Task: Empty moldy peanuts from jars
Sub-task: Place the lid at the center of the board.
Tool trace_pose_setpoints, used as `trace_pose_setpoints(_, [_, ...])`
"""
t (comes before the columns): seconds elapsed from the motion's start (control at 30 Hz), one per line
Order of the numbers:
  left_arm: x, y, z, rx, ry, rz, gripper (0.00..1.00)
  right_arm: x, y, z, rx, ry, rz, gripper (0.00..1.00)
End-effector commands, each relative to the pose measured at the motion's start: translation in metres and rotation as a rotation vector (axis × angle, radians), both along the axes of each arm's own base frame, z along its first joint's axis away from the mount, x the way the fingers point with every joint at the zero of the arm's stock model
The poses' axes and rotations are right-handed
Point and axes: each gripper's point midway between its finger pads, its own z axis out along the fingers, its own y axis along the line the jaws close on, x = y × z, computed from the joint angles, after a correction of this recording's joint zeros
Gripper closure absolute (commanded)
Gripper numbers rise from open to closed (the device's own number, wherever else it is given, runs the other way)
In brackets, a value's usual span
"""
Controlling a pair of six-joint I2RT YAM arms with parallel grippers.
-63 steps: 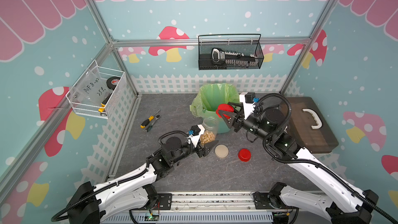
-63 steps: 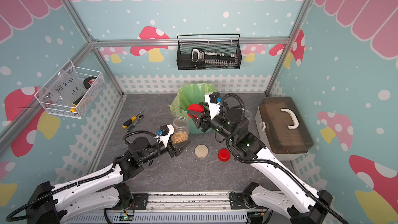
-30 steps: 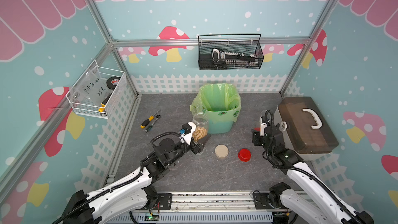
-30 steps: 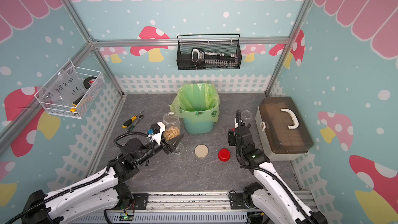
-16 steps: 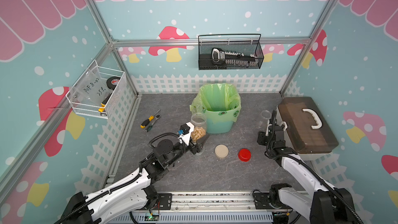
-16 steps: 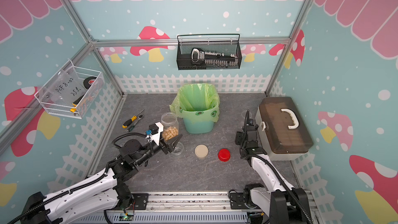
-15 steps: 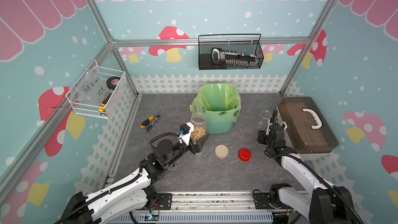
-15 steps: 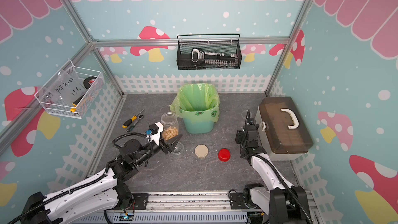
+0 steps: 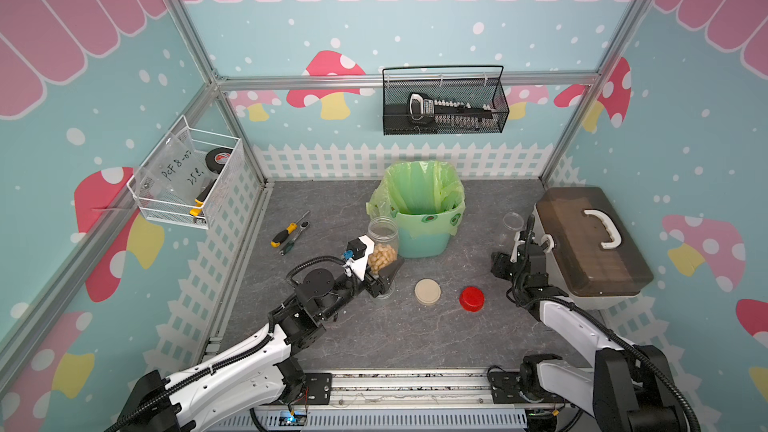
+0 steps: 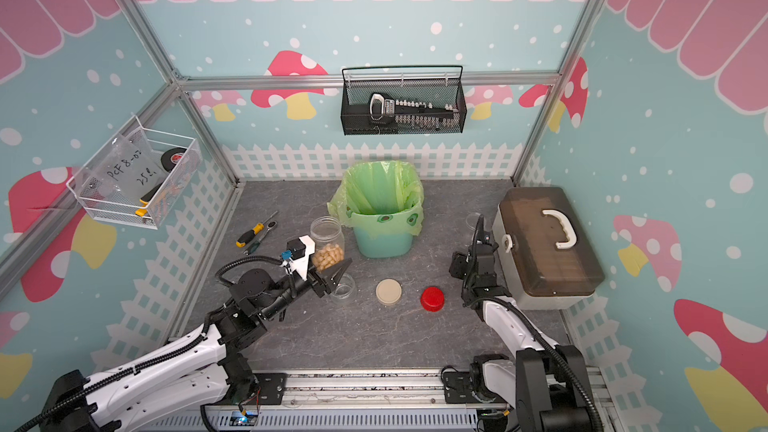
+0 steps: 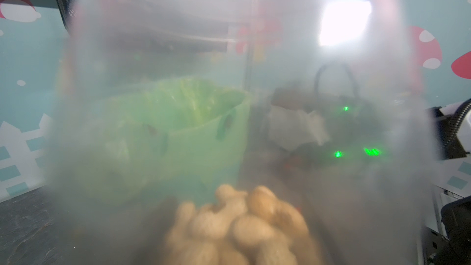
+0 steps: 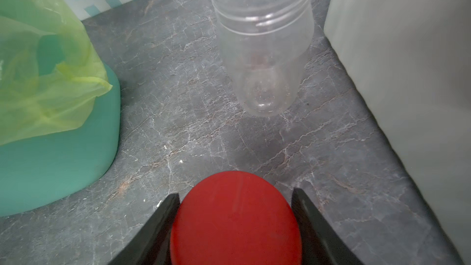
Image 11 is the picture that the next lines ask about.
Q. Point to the peanut jar red lid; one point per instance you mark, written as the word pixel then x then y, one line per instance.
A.
pixel 239 132

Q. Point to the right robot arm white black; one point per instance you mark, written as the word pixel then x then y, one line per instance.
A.
pixel 456 216

